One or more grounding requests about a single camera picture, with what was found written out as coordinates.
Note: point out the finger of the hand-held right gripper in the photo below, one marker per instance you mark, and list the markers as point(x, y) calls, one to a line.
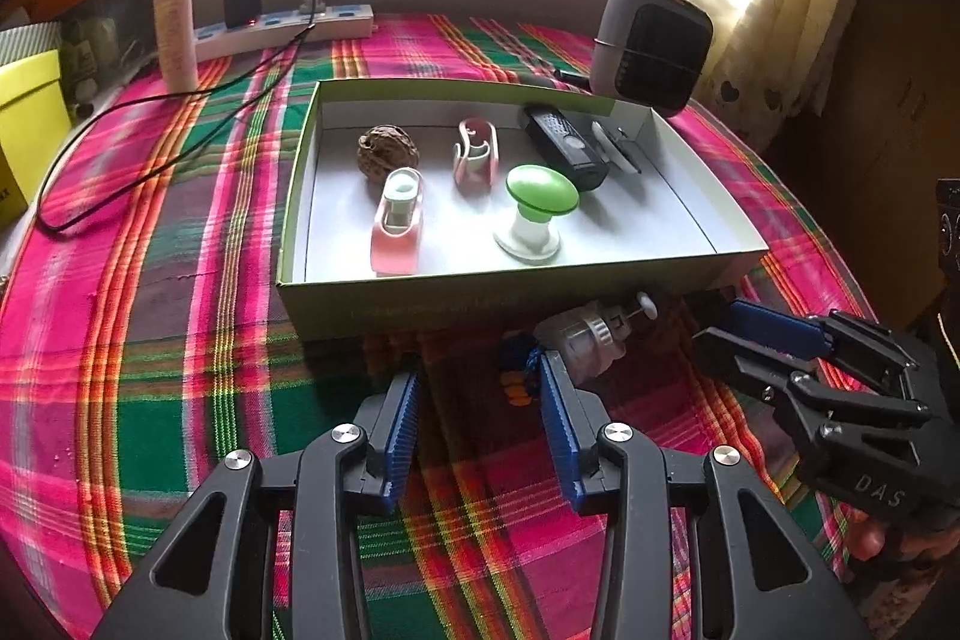
point(731, 359)
point(772, 329)

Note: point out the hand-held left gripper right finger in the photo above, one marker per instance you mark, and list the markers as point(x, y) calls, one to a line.
point(559, 430)

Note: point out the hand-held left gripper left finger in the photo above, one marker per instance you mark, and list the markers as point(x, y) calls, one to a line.
point(401, 430)

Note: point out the silver toy with blue part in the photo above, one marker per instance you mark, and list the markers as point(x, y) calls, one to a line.
point(585, 340)

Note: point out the green cardboard box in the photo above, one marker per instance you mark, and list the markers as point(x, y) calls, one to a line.
point(450, 235)

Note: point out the black remote-shaped device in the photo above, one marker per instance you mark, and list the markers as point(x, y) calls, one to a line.
point(562, 145)

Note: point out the brown walnut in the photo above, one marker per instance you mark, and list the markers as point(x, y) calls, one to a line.
point(386, 154)

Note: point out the person's right hand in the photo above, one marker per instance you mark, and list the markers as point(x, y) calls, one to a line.
point(870, 539)

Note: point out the green white mushroom-shaped massager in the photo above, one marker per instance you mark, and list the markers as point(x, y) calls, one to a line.
point(540, 190)

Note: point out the plaid cloth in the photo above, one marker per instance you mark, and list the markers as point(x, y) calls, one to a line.
point(187, 310)

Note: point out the pink white clip holder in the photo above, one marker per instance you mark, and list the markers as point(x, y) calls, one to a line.
point(474, 168)

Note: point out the grey black small heater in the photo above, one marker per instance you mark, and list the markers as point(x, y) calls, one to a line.
point(660, 48)

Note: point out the black cylindrical object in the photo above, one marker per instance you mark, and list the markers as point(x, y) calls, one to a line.
point(574, 78)

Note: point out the white blue power strip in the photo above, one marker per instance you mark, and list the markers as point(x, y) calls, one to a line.
point(337, 21)

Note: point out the cream tube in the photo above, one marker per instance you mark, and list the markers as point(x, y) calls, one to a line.
point(176, 25)

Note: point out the yellow box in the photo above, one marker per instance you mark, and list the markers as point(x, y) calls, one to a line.
point(30, 130)

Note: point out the clear plastic storage box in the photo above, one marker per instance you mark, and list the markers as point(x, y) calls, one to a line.
point(105, 48)

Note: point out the grey striped box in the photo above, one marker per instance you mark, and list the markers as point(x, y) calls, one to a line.
point(30, 40)

